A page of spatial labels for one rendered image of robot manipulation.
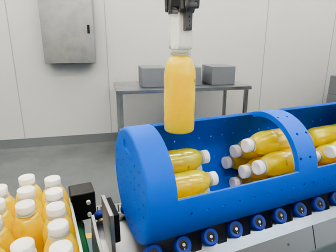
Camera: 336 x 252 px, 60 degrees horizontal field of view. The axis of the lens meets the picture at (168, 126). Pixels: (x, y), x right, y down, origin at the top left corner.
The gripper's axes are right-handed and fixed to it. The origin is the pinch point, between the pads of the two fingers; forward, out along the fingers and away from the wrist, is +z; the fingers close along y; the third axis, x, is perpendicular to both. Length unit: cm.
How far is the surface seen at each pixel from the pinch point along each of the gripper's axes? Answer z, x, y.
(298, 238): 56, -35, -7
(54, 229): 35.6, 28.4, -5.5
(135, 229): 45.3, 10.7, 1.0
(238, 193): 35.4, -11.1, -8.8
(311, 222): 53, -41, -6
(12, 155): 145, 71, 341
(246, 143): 29.2, -23.1, 4.3
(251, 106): 100, -270, 299
